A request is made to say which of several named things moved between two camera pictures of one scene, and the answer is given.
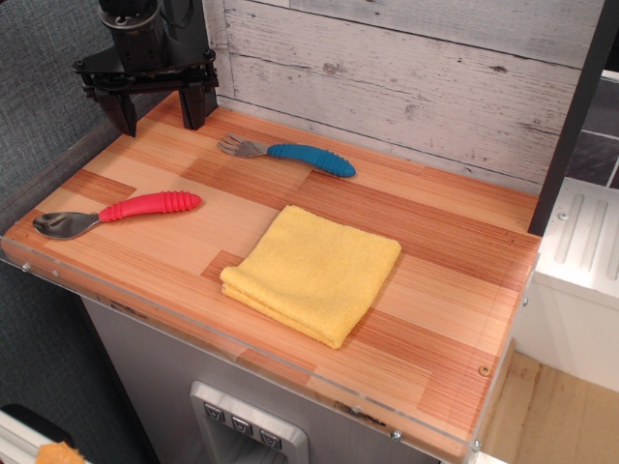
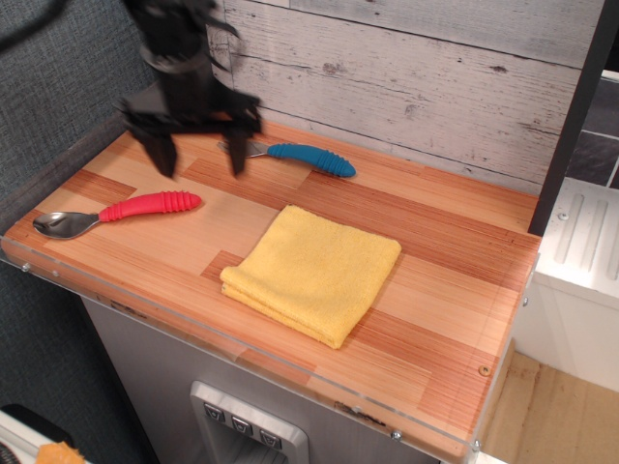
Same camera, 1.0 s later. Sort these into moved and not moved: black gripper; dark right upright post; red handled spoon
Moved: black gripper
Not moved: red handled spoon; dark right upright post
